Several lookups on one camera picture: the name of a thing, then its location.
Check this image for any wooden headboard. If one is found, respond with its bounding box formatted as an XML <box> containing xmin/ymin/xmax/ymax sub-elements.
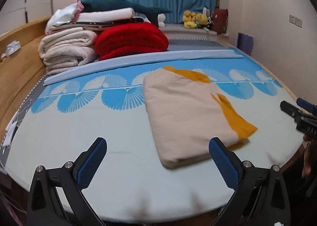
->
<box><xmin>0</xmin><ymin>16</ymin><xmax>53</xmax><ymax>137</ymax></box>

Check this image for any person's right hand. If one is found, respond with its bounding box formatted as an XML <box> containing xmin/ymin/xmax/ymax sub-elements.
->
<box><xmin>302</xmin><ymin>134</ymin><xmax>317</xmax><ymax>179</ymax></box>

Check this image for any white and pink cloth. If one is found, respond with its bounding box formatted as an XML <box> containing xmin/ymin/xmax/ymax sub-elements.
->
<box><xmin>45</xmin><ymin>0</ymin><xmax>85</xmax><ymax>34</ymax></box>

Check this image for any blue patterned bed mat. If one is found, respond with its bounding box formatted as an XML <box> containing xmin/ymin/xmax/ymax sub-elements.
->
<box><xmin>0</xmin><ymin>40</ymin><xmax>305</xmax><ymax>221</ymax></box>

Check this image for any dark teal plush shark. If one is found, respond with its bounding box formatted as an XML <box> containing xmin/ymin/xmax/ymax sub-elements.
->
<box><xmin>80</xmin><ymin>0</ymin><xmax>173</xmax><ymax>22</ymax></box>

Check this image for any beige and yellow hooded coat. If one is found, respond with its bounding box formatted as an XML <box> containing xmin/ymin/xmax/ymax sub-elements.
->
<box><xmin>143</xmin><ymin>66</ymin><xmax>258</xmax><ymax>169</ymax></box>

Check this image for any white charger cable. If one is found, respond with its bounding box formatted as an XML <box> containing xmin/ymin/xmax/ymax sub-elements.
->
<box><xmin>4</xmin><ymin>99</ymin><xmax>32</xmax><ymax>147</ymax></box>

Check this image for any purple box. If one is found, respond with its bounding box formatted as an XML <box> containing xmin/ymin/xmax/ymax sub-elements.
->
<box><xmin>237</xmin><ymin>32</ymin><xmax>253</xmax><ymax>55</ymax></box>

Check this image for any white folded quilt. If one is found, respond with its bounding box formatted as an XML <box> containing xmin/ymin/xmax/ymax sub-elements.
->
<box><xmin>74</xmin><ymin>8</ymin><xmax>137</xmax><ymax>22</ymax></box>

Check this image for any white tissue pack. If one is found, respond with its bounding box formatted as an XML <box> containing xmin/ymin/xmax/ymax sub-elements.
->
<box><xmin>1</xmin><ymin>40</ymin><xmax>21</xmax><ymax>59</ymax></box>

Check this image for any cream folded blanket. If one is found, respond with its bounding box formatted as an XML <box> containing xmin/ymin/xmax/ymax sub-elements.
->
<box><xmin>38</xmin><ymin>28</ymin><xmax>98</xmax><ymax>75</ymax></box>

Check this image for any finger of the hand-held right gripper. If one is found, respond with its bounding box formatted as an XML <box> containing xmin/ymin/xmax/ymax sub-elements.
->
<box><xmin>296</xmin><ymin>98</ymin><xmax>317</xmax><ymax>113</ymax></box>
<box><xmin>280</xmin><ymin>101</ymin><xmax>301</xmax><ymax>118</ymax></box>

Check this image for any red folded blanket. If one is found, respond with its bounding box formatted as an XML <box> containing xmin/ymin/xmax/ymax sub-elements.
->
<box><xmin>95</xmin><ymin>22</ymin><xmax>169</xmax><ymax>61</ymax></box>

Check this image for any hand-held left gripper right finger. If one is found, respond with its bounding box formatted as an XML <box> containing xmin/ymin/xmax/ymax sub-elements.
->
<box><xmin>209</xmin><ymin>137</ymin><xmax>291</xmax><ymax>226</ymax></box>

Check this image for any brown plush pillow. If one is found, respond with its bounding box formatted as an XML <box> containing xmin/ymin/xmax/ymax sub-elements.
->
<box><xmin>212</xmin><ymin>8</ymin><xmax>229</xmax><ymax>34</ymax></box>

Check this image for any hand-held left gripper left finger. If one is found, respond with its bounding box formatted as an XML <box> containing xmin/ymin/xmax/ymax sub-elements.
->
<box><xmin>27</xmin><ymin>137</ymin><xmax>108</xmax><ymax>226</ymax></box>

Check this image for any yellow plush toy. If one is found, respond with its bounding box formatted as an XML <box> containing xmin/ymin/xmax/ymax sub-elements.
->
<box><xmin>194</xmin><ymin>13</ymin><xmax>209</xmax><ymax>28</ymax></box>
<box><xmin>182</xmin><ymin>10</ymin><xmax>197</xmax><ymax>29</ymax></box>

